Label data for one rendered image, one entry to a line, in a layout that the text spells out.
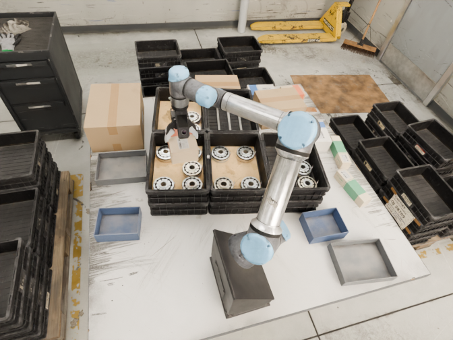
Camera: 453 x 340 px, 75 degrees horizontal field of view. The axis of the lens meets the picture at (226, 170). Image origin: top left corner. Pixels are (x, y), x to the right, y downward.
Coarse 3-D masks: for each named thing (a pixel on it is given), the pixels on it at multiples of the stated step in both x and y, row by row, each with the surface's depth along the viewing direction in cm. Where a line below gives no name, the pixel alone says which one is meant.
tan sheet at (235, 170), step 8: (232, 152) 170; (232, 160) 166; (216, 168) 161; (224, 168) 162; (232, 168) 162; (240, 168) 163; (248, 168) 163; (256, 168) 164; (216, 176) 158; (224, 176) 158; (232, 176) 159; (240, 176) 159; (248, 176) 160; (256, 176) 160; (240, 184) 156
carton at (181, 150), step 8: (176, 136) 133; (192, 136) 134; (168, 144) 138; (176, 144) 130; (184, 144) 131; (192, 144) 131; (176, 152) 128; (184, 152) 129; (192, 152) 130; (176, 160) 131; (184, 160) 133; (192, 160) 134
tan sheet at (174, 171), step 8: (200, 160) 164; (160, 168) 158; (168, 168) 158; (176, 168) 159; (160, 176) 155; (168, 176) 155; (176, 176) 156; (200, 176) 157; (152, 184) 151; (176, 184) 152
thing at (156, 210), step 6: (150, 204) 145; (156, 204) 145; (162, 204) 145; (168, 204) 146; (174, 204) 146; (180, 204) 146; (186, 204) 147; (192, 204) 147; (198, 204) 148; (204, 204) 148; (150, 210) 154; (156, 210) 150; (162, 210) 152; (168, 210) 152; (174, 210) 152; (180, 210) 153; (186, 210) 153; (192, 210) 154; (198, 210) 154; (204, 210) 155
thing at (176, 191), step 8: (152, 136) 158; (152, 144) 155; (208, 168) 148; (208, 176) 145; (208, 184) 142; (152, 192) 137; (160, 192) 137; (168, 192) 138; (176, 192) 138; (184, 192) 139; (192, 192) 139; (200, 192) 140; (208, 192) 141
